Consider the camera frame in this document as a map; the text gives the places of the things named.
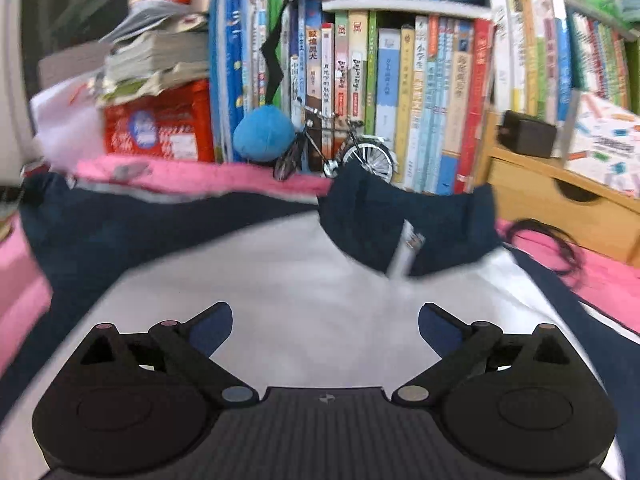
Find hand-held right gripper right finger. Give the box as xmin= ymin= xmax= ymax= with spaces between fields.
xmin=391 ymin=302 xmax=575 ymax=407

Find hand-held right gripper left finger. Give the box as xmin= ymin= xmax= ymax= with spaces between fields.
xmin=75 ymin=301 xmax=261 ymax=408

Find navy and white jacket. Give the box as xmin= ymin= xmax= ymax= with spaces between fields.
xmin=0 ymin=162 xmax=640 ymax=480

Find pink mat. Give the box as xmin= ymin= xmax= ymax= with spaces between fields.
xmin=0 ymin=154 xmax=640 ymax=376

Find wooden drawer box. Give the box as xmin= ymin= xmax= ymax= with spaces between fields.
xmin=484 ymin=109 xmax=640 ymax=267

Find miniature bicycle model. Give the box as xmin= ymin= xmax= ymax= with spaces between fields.
xmin=271 ymin=104 xmax=400 ymax=184

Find blue plush ball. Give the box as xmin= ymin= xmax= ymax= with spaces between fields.
xmin=231 ymin=0 xmax=302 ymax=163

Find small black box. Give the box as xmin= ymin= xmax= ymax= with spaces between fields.
xmin=496 ymin=108 xmax=559 ymax=160

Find red cardboard box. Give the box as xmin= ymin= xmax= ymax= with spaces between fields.
xmin=101 ymin=78 xmax=217 ymax=164

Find white colourful printed box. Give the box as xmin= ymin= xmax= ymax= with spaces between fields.
xmin=561 ymin=88 xmax=640 ymax=199

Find row of colourful books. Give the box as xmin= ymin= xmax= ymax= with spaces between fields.
xmin=207 ymin=0 xmax=633 ymax=197

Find white plastic bag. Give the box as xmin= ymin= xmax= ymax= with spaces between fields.
xmin=29 ymin=71 xmax=109 ymax=169

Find stack of paper booklets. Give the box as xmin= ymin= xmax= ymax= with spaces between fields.
xmin=101 ymin=0 xmax=212 ymax=107

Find white bookshelf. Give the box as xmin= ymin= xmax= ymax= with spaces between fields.
xmin=287 ymin=0 xmax=640 ymax=43

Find white framed window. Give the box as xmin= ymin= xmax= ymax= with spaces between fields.
xmin=0 ymin=0 xmax=152 ymax=177

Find pale blue packet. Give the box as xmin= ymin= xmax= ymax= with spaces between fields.
xmin=611 ymin=0 xmax=640 ymax=32

